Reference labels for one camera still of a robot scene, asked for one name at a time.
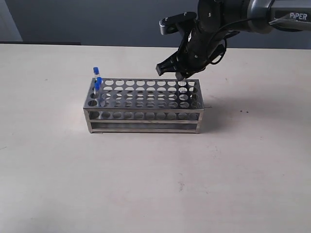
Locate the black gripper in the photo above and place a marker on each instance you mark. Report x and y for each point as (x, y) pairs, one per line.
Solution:
(202, 44)

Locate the blue-capped tube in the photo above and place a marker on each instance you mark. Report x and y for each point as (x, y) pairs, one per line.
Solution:
(182, 87)
(98, 92)
(97, 75)

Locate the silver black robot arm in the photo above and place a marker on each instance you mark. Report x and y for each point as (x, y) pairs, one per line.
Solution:
(263, 16)

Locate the stainless steel test tube rack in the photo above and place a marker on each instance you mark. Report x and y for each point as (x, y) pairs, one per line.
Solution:
(145, 106)

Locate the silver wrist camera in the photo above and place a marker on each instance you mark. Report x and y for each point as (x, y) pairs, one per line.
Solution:
(182, 23)

